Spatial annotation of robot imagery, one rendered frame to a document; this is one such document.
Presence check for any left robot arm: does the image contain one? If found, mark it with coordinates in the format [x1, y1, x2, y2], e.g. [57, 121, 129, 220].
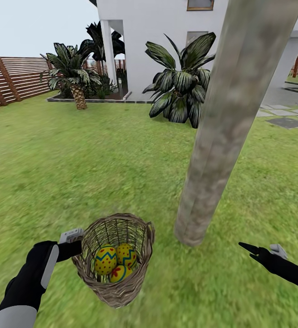
[0, 228, 85, 328]

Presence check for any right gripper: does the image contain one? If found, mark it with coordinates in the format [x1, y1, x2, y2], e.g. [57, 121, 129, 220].
[239, 242, 294, 282]

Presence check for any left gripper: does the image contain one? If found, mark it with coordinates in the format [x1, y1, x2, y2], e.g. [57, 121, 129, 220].
[61, 240, 82, 261]

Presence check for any wicker basket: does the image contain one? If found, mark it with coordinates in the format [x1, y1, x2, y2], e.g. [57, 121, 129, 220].
[70, 213, 156, 309]

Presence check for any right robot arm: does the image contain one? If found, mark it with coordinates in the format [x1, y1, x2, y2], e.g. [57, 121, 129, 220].
[239, 242, 298, 286]

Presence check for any easter egg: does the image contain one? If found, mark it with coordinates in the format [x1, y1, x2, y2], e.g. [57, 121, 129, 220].
[110, 265, 133, 283]
[115, 244, 137, 269]
[94, 244, 118, 277]

